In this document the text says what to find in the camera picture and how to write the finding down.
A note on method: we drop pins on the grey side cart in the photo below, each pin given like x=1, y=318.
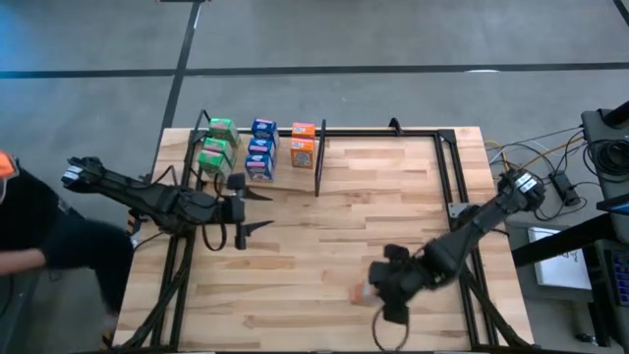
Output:
x=594, y=128

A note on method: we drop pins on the black power adapter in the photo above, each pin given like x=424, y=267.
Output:
x=563, y=187

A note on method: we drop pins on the blue Frosted Flakes cereal box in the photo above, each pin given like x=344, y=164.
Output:
x=264, y=127
x=259, y=168
x=261, y=146

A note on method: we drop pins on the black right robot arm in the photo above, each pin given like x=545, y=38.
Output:
x=472, y=231

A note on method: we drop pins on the person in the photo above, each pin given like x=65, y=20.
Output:
x=29, y=211

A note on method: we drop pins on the black desk beam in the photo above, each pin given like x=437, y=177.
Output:
x=565, y=241

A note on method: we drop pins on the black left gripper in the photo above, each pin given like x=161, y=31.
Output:
x=221, y=209

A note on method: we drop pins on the slanted black floor tape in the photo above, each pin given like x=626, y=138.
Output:
x=183, y=59

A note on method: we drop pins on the white board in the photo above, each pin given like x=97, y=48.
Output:
x=560, y=270

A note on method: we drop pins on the black shelf divider bar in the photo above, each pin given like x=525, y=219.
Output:
x=320, y=167

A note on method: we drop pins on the orange Mini-Wheats cereal box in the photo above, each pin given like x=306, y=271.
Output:
x=302, y=153
x=361, y=294
x=303, y=130

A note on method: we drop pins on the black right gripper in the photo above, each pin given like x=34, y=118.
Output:
x=400, y=280

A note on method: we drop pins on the black backlit keyboard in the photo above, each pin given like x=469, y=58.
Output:
x=621, y=277

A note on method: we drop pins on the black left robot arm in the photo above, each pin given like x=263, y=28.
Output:
x=132, y=194

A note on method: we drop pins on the long black floor tape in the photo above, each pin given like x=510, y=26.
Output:
x=344, y=69

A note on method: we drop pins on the black aluminium table frame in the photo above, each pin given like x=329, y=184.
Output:
x=373, y=133

